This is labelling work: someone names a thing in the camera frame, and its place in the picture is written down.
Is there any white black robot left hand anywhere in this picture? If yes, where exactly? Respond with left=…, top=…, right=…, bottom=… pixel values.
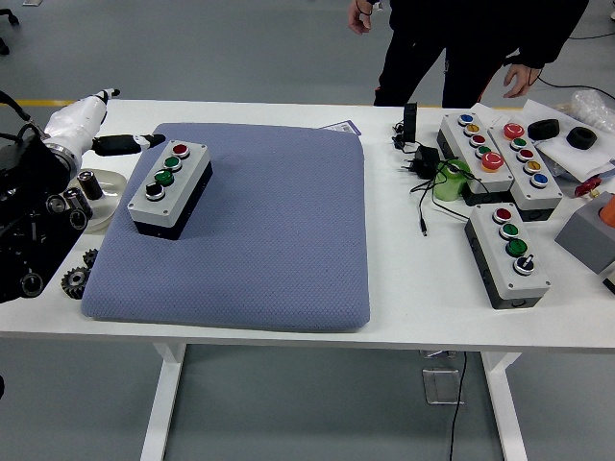
left=44, top=87, right=167, bottom=158

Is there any large dark metal gear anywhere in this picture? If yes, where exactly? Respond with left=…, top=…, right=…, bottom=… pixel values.
left=60, top=267, right=92, bottom=300

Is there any clear plastic bag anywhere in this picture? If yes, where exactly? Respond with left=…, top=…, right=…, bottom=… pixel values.
left=569, top=89, right=615, bottom=132

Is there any black hanging cable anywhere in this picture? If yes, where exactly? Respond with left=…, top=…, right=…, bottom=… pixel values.
left=449, top=352, right=469, bottom=461

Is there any blue-grey textured mat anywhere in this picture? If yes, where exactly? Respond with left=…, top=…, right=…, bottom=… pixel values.
left=80, top=122, right=372, bottom=333

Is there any white shallow dish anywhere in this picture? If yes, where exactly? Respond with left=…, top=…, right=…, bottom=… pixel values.
left=76, top=167, right=129, bottom=235

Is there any metal floor plate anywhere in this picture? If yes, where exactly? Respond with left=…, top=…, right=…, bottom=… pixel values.
left=421, top=367, right=466, bottom=406

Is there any black foam ring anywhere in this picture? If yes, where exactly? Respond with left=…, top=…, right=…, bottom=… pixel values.
left=565, top=126, right=599, bottom=151
left=527, top=118, right=561, bottom=141

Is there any black upright device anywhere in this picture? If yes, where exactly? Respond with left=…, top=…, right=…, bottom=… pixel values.
left=402, top=102, right=418, bottom=144

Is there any person's left hand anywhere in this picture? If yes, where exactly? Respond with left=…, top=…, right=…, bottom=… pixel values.
left=502, top=61, right=542, bottom=100

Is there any black power adapter with cord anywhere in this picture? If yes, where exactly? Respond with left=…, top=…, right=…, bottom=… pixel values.
left=397, top=143, right=490, bottom=237

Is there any black chair base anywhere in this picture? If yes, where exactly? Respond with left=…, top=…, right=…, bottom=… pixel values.
left=0, top=9, right=20, bottom=56

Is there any white table leg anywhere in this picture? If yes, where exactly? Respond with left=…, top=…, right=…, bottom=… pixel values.
left=139, top=343, right=187, bottom=461
left=480, top=352, right=529, bottom=461

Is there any black metal cylinder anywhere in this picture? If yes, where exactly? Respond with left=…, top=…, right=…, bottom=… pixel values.
left=79, top=170, right=105, bottom=201
left=65, top=186, right=94, bottom=218

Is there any person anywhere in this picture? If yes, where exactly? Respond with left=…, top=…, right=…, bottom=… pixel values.
left=348, top=0, right=590, bottom=109

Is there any black tangled cable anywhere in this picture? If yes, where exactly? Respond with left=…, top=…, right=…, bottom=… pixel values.
left=391, top=121, right=418, bottom=156

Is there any grey four-button control box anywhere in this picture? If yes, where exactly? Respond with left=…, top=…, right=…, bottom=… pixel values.
left=463, top=201, right=553, bottom=310
left=127, top=138, right=212, bottom=241

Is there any person's right hand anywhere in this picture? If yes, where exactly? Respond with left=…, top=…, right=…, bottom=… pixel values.
left=348, top=0, right=374, bottom=35

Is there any grey block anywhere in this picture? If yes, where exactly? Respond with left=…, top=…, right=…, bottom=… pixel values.
left=554, top=191, right=615, bottom=276

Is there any purple printed card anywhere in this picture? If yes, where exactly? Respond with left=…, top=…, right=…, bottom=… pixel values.
left=320, top=119, right=361, bottom=138

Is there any five-button box, mushroom by green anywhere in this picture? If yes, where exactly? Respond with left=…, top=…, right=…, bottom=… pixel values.
left=435, top=112, right=516, bottom=206

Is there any red valve handle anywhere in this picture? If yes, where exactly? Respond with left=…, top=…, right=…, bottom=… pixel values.
left=575, top=176, right=603, bottom=199

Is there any five-button box, mushroom end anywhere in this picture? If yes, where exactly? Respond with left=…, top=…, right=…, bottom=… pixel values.
left=487, top=122, right=564, bottom=223

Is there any black floor cable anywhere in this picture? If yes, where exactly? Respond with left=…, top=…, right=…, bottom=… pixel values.
left=536, top=28, right=615, bottom=91

